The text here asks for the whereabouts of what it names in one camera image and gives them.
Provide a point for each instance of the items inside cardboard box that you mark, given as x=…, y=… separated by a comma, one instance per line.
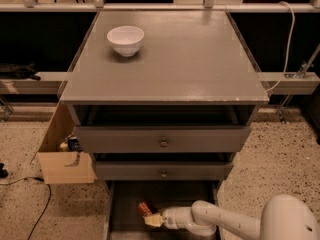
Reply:
x=70, y=144

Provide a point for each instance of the red coke can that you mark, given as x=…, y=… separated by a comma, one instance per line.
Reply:
x=146, y=208

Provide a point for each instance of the grey top drawer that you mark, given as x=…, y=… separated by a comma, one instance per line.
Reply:
x=103, y=139

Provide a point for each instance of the grey middle drawer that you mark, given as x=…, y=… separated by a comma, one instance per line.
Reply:
x=156, y=171

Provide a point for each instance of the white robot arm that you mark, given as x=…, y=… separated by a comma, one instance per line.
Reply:
x=284, y=217

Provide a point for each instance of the grey drawer cabinet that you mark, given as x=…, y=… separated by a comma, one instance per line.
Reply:
x=191, y=71

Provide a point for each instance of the grey bottom drawer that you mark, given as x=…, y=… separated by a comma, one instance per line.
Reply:
x=123, y=221

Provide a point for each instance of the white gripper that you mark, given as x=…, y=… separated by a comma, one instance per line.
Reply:
x=171, y=215

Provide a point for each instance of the black object on ledge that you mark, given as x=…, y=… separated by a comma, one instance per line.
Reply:
x=17, y=71

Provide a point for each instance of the grey drawer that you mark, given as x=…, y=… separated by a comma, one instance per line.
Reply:
x=103, y=139
x=156, y=171
x=123, y=221

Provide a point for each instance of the white ceramic bowl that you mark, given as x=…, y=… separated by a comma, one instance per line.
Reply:
x=126, y=40

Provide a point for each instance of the cardboard box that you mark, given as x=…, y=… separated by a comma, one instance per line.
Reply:
x=58, y=164

